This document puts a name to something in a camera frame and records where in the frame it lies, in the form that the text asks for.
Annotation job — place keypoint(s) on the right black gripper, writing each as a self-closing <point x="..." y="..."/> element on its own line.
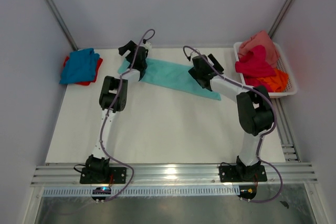
<point x="217" y="65"/>

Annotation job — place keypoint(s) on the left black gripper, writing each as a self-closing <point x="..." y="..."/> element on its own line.
<point x="129" y="46"/>

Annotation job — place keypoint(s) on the teal t shirt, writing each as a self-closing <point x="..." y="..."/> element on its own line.
<point x="175" y="76"/>

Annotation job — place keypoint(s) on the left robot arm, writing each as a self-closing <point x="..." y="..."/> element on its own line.
<point x="112" y="100"/>

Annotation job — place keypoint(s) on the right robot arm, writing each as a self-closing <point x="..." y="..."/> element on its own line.
<point x="255" y="114"/>

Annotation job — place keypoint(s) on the red folded t shirt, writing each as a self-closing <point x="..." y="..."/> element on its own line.
<point x="86" y="83"/>

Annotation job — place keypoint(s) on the magenta t shirt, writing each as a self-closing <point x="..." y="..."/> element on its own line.
<point x="253" y="65"/>

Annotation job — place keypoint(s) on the blue folded t shirt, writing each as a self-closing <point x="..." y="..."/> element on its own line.
<point x="80" y="67"/>

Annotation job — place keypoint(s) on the salmon pink t shirt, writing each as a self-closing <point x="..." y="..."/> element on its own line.
<point x="261" y="39"/>

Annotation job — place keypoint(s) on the orange t shirt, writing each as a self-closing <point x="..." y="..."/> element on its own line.
<point x="277" y="83"/>

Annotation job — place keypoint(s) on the white plastic basket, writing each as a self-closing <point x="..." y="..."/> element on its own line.
<point x="282" y="65"/>

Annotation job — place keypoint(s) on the right black controller board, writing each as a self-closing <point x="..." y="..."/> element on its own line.
<point x="247" y="192"/>

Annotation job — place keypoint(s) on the black controller board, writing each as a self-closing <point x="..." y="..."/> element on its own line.
<point x="101" y="193"/>
<point x="247" y="192"/>

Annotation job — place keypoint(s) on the left black controller board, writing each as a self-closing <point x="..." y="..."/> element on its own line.
<point x="101" y="193"/>

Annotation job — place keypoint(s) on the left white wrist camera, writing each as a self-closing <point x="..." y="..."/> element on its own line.
<point x="147" y="45"/>

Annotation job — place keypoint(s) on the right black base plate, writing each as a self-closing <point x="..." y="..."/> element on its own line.
<point x="241" y="173"/>

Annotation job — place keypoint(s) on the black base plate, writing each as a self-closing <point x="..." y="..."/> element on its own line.
<point x="113" y="175"/>
<point x="241" y="173"/>

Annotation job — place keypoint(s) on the white slotted cable duct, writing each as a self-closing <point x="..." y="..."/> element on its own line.
<point x="146" y="191"/>

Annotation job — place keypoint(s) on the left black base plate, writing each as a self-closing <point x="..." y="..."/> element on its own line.
<point x="113" y="175"/>

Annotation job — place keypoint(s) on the left corner frame post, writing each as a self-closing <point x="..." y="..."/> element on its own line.
<point x="61" y="23"/>

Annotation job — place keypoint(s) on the corner frame post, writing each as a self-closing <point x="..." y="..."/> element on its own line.
<point x="284" y="10"/>
<point x="61" y="23"/>

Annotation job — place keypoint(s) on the aluminium front rail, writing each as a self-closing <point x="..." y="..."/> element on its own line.
<point x="168" y="174"/>

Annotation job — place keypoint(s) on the right corner frame post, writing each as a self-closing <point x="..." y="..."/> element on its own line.
<point x="284" y="10"/>

